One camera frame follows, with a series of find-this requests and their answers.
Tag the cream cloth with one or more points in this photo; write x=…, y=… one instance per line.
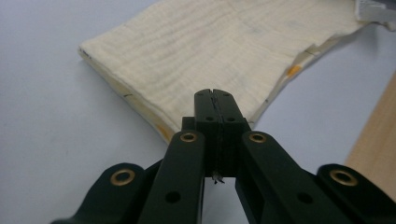
x=202, y=46

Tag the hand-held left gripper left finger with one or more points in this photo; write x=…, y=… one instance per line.
x=186, y=174

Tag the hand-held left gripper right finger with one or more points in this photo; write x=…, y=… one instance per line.
x=264, y=174

